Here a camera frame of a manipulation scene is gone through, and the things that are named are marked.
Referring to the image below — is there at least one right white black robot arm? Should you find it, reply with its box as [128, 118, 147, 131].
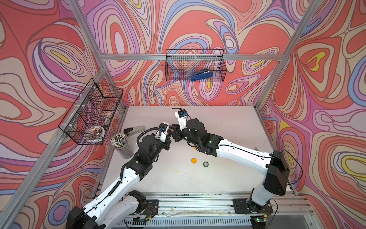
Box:
[169, 118, 289, 207]

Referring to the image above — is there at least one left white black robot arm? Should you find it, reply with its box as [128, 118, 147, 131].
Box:
[65, 133, 171, 229]

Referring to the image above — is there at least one teal jar lid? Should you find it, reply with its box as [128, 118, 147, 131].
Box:
[203, 161, 209, 168]

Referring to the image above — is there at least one grey stapler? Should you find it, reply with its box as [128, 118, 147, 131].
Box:
[123, 126, 145, 136]

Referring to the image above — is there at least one cup of pencils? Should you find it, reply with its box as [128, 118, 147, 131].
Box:
[110, 133, 134, 159]

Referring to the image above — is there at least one blue stapler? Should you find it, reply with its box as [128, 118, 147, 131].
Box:
[190, 69, 214, 82]

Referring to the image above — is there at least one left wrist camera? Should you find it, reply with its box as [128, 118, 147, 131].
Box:
[159, 122, 169, 143]

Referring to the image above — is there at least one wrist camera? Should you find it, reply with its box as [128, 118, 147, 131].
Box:
[159, 122, 169, 143]
[175, 108, 188, 131]

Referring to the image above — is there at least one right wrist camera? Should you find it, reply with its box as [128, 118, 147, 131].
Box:
[175, 108, 188, 131]

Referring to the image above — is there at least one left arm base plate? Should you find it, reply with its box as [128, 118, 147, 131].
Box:
[134, 199, 159, 216]

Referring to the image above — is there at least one back black wire basket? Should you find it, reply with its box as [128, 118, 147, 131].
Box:
[165, 48, 227, 82]

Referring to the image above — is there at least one black wire basket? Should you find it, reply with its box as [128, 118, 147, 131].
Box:
[165, 48, 227, 82]
[58, 79, 124, 146]

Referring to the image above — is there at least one left black wire basket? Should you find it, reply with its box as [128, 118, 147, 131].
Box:
[58, 79, 124, 146]

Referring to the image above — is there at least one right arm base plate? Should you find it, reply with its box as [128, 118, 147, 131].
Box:
[231, 198, 274, 215]

